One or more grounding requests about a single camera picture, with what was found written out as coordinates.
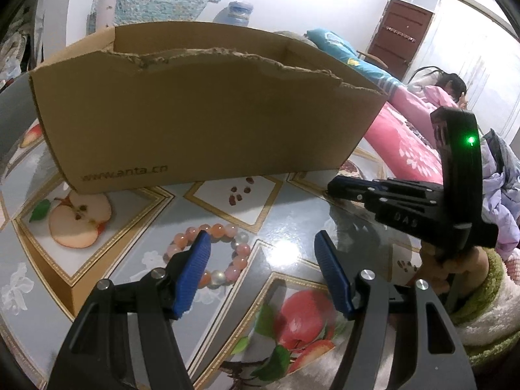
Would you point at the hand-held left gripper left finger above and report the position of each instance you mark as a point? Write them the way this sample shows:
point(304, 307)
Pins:
point(195, 276)

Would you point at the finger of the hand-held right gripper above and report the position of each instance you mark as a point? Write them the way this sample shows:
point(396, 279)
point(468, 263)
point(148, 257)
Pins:
point(349, 193)
point(406, 186)

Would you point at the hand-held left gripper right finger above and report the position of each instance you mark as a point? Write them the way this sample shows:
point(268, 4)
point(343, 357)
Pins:
point(335, 280)

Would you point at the brown cardboard box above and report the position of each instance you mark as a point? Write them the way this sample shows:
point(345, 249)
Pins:
point(203, 122)

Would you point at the person's right hand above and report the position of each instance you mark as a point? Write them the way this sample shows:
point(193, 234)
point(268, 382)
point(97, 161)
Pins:
point(473, 270)

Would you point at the pink floral blanket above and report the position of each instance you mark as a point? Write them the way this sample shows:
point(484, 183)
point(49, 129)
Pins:
point(406, 146)

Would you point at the purple cloth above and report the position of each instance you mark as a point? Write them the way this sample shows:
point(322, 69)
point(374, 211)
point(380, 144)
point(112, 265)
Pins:
point(501, 195)

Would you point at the fruit print tablecloth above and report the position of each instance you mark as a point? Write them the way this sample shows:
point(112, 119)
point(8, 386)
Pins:
point(122, 252)

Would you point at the wooden chair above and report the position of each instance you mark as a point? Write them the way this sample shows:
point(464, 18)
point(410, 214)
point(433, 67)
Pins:
point(371, 57)

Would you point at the blue patterned pillow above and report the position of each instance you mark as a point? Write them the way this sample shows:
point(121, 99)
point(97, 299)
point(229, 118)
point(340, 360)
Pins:
point(345, 48)

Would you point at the brown wooden door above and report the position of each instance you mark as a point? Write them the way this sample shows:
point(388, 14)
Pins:
point(400, 36)

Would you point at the blue water jug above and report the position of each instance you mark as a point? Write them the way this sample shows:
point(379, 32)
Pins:
point(235, 14)

